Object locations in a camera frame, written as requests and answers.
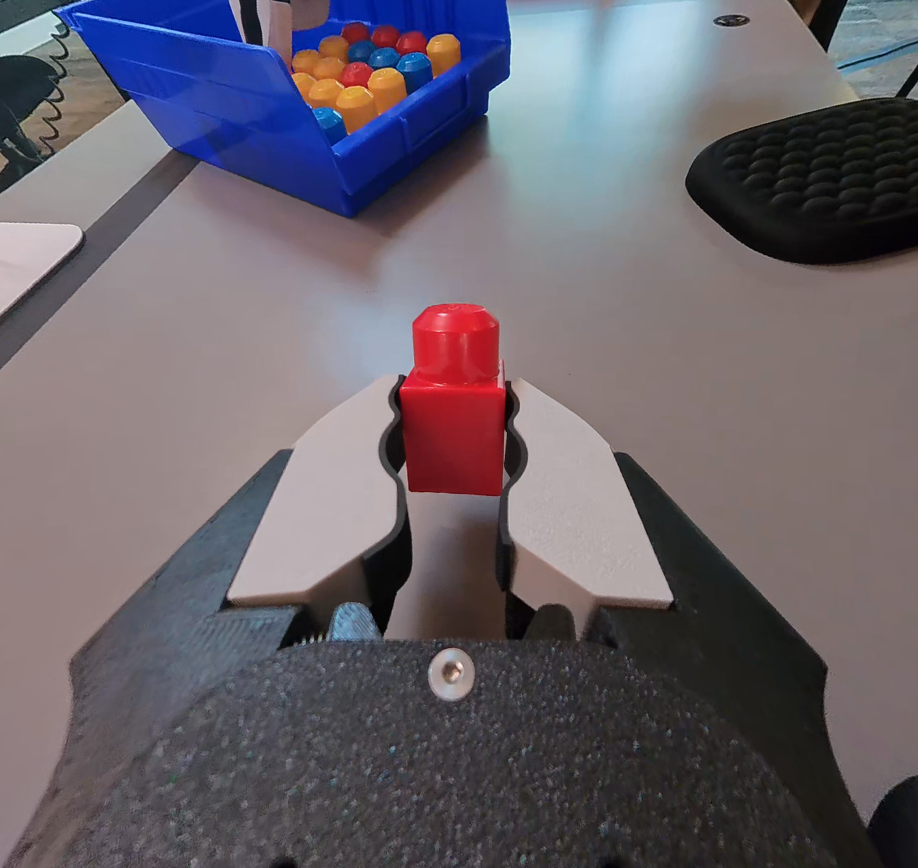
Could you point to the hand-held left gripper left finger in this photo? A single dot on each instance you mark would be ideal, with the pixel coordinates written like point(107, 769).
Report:
point(323, 509)

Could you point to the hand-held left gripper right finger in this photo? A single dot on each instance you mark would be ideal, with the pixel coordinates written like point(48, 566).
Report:
point(581, 509)

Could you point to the blue plastic bin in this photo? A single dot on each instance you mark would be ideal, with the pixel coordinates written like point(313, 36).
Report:
point(215, 93)

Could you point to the pile of building bricks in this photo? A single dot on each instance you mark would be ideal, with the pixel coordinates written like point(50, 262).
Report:
point(380, 86)

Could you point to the red mega block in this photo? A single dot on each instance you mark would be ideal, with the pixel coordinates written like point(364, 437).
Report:
point(452, 437)

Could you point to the white desk stand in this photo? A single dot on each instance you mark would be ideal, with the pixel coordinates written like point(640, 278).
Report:
point(36, 258)

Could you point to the black chair armrest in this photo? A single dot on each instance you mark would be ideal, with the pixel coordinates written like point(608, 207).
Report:
point(810, 179)

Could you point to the round table grommet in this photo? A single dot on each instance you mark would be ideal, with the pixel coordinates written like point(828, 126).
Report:
point(731, 20)

